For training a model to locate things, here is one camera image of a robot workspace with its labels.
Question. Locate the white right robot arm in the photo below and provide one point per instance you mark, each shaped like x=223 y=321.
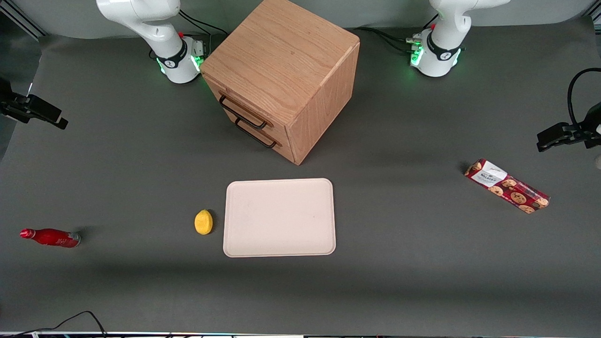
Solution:
x=159 y=28

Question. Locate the wooden drawer cabinet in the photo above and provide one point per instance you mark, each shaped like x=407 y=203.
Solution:
x=281 y=51

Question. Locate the beige rectangular tray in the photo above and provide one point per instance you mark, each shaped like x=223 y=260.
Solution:
x=279 y=218

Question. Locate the yellow lemon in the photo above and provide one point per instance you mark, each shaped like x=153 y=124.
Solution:
x=203 y=222

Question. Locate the red cookie package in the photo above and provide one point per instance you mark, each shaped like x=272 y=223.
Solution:
x=509 y=188

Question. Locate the red bottle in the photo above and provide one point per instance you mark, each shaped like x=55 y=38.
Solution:
x=51 y=237

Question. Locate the black camera clamp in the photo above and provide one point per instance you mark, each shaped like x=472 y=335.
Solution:
x=563 y=134
x=37 y=110

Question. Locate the aluminium frame profile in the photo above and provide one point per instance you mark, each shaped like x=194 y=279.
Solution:
x=21 y=19

